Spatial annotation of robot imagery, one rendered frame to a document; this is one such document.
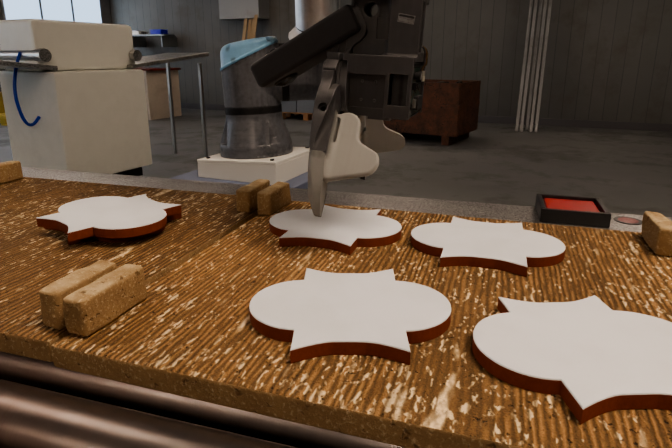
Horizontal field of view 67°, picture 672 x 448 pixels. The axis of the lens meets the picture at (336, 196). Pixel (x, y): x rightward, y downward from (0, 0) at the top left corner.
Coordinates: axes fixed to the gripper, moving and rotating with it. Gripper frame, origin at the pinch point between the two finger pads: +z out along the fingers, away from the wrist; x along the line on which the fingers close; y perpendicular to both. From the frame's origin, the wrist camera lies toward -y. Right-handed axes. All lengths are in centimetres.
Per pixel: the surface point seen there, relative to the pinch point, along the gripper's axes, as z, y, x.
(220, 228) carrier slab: 4.3, -11.3, -3.1
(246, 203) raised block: 3.1, -11.2, 2.4
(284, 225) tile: 2.9, -4.3, -2.8
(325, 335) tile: 2.4, 6.3, -21.0
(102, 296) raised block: 1.9, -8.2, -23.0
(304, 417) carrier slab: 4.4, 6.9, -25.8
